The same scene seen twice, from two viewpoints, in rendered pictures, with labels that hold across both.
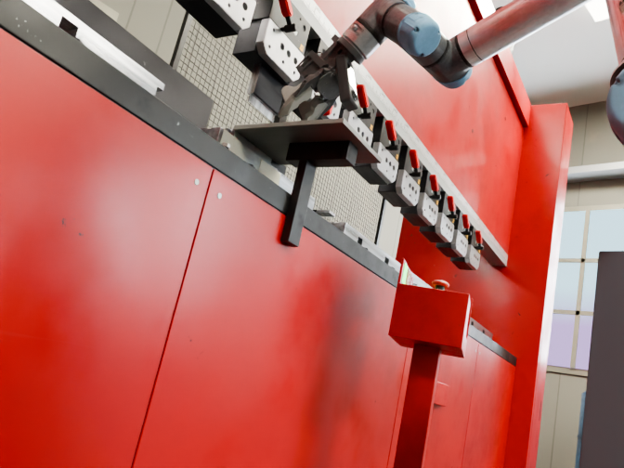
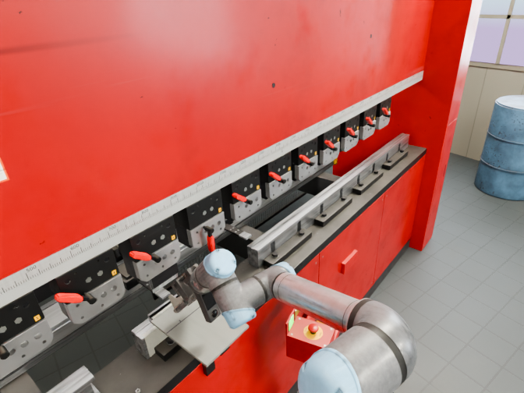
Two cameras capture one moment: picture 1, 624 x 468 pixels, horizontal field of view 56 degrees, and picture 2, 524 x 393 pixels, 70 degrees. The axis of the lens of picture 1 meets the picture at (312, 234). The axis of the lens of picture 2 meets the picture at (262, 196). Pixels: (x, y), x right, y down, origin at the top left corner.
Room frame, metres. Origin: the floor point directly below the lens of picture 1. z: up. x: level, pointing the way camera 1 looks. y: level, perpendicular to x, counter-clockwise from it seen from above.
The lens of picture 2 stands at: (0.35, -0.28, 1.91)
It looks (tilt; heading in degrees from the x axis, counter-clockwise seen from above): 29 degrees down; 8
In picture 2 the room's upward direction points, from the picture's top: 3 degrees counter-clockwise
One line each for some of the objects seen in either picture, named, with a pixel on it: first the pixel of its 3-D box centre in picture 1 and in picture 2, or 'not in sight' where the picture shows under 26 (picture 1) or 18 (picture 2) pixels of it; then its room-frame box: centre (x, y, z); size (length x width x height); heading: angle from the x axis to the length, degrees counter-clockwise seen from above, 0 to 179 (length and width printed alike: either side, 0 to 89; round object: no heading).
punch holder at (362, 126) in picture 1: (349, 121); (239, 192); (1.55, -0.04, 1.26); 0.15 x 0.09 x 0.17; 147
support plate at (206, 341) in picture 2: (307, 144); (199, 323); (1.15, 0.05, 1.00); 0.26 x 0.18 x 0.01; 57
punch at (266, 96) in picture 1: (266, 94); (163, 273); (1.23, 0.17, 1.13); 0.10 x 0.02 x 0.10; 147
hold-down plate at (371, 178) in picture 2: not in sight; (368, 182); (2.37, -0.65, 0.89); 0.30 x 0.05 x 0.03; 147
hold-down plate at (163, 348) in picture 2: not in sight; (194, 326); (1.23, 0.10, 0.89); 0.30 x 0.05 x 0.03; 147
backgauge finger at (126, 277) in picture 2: not in sight; (143, 278); (1.33, 0.30, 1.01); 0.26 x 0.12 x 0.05; 57
